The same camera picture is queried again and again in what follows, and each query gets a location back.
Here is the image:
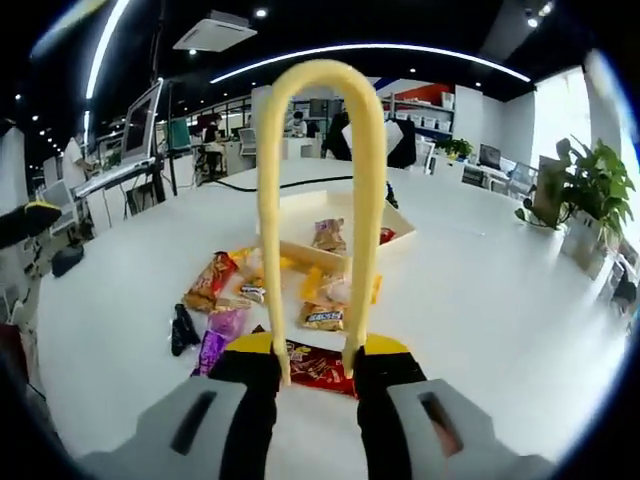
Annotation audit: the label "ceiling light strip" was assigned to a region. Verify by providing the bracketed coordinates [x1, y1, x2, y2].
[84, 0, 132, 101]
[209, 43, 531, 85]

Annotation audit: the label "large green potted plant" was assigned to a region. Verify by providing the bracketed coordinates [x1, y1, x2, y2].
[514, 135, 637, 251]

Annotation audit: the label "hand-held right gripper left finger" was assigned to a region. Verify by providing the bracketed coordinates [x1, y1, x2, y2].
[79, 333, 282, 480]

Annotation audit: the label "cream hexagonal container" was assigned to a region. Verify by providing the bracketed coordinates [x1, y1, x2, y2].
[256, 188, 418, 272]

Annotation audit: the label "gold candy bar food packet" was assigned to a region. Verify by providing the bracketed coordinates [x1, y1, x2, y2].
[298, 301, 348, 333]

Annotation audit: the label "black and white shirt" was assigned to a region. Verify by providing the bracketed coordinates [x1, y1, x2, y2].
[322, 112, 418, 170]

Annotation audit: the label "small green potted plant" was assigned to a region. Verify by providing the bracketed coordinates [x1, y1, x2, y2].
[435, 137, 474, 160]

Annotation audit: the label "black computer mouse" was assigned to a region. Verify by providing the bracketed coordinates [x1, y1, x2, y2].
[50, 244, 86, 279]

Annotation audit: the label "black food packet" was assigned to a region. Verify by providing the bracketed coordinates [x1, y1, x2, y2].
[170, 302, 202, 358]

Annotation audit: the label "open dark laptop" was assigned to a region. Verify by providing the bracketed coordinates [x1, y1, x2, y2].
[478, 143, 503, 170]

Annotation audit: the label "black cable with plug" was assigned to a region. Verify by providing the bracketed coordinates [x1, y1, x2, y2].
[215, 172, 401, 210]

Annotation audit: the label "brown pink food packet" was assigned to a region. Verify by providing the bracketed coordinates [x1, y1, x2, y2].
[311, 217, 348, 254]

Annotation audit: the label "shelf with white boxes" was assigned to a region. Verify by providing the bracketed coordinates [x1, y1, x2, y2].
[384, 97, 456, 134]

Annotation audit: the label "purple food packet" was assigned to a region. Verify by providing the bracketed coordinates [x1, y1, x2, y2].
[190, 308, 250, 378]

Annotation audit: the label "silver laptop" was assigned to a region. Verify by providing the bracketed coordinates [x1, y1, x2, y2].
[73, 78, 165, 199]

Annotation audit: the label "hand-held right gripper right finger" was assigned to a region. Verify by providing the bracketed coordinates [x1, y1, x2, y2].
[352, 333, 556, 480]

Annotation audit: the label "yellow food tongs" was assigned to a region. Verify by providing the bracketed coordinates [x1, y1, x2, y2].
[256, 58, 389, 389]

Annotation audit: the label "orange-red food packet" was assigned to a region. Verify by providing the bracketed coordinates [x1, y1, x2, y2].
[182, 251, 239, 314]

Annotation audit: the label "ceiling air conditioner unit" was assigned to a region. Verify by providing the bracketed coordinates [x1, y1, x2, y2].
[172, 10, 259, 54]

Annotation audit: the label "white office chair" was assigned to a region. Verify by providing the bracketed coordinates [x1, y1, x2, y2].
[238, 127, 258, 160]

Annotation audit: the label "black tripod stand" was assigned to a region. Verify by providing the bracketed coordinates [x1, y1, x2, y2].
[149, 74, 180, 201]

